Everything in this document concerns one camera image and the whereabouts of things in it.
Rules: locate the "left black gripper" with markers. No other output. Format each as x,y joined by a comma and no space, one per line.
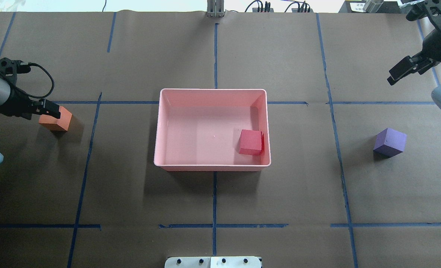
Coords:
17,102

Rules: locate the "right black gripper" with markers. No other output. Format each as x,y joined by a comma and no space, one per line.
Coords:
439,46

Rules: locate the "orange foam block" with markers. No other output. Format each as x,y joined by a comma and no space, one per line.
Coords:
57,125

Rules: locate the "purple foam block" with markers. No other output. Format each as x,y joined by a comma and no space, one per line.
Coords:
390,142

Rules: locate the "red foam block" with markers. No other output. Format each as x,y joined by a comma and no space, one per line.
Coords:
251,142

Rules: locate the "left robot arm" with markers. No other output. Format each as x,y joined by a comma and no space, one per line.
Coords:
4,95

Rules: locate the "pink plastic bin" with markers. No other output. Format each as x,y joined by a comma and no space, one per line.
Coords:
200,129

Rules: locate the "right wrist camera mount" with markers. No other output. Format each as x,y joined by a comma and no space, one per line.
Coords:
423,8

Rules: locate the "aluminium frame post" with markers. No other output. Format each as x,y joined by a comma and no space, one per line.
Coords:
215,8

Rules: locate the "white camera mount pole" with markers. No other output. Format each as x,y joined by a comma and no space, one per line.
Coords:
214,262

